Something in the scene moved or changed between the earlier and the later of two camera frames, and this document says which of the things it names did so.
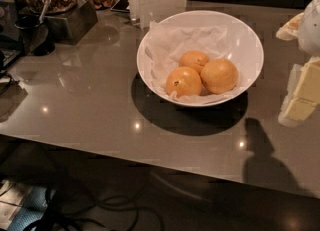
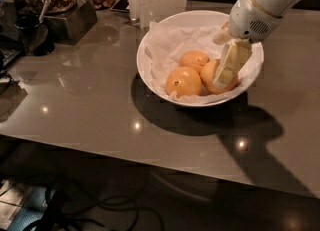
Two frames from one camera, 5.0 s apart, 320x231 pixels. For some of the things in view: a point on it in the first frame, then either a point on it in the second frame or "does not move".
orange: [184, 81] does not move
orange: [219, 76] does not move
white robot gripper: [310, 30] -> [249, 20]
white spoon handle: [46, 0] does not move
